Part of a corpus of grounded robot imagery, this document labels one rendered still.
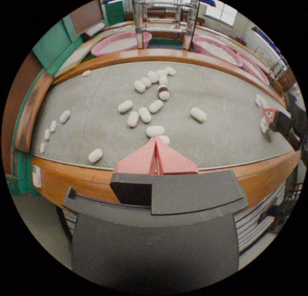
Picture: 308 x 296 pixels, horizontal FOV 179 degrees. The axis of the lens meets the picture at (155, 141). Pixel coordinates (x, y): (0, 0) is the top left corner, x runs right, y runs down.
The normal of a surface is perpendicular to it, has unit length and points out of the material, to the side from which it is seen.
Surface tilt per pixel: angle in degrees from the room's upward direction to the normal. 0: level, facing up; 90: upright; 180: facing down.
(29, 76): 90
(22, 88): 89
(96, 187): 0
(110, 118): 0
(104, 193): 0
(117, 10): 90
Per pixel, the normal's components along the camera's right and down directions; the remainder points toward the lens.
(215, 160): 0.00, -0.24
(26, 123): 0.92, -0.10
